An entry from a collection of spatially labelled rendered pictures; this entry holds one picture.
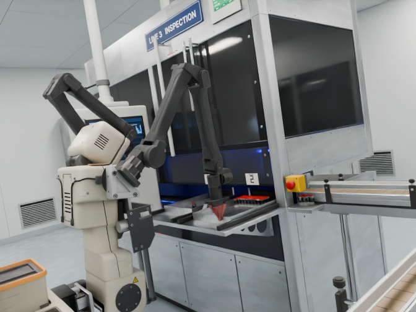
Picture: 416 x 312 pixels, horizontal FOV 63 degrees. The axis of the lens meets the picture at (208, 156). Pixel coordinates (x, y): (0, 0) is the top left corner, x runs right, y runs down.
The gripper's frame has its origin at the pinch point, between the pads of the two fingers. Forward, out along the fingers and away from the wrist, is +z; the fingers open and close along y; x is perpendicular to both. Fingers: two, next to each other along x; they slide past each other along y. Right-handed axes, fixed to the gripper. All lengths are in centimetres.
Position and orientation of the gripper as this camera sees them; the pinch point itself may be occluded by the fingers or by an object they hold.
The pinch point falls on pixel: (220, 218)
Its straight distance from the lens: 153.0
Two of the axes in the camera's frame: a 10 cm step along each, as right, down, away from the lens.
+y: 7.5, -1.6, 6.4
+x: -6.5, 0.5, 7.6
